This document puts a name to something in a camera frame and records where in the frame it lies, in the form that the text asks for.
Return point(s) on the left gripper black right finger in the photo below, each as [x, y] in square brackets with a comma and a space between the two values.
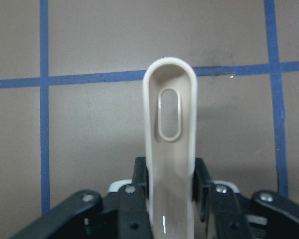
[218, 207]

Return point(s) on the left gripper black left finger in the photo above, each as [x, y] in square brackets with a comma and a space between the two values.
[133, 219]

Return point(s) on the beige plastic dustpan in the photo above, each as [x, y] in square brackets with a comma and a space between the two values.
[170, 113]

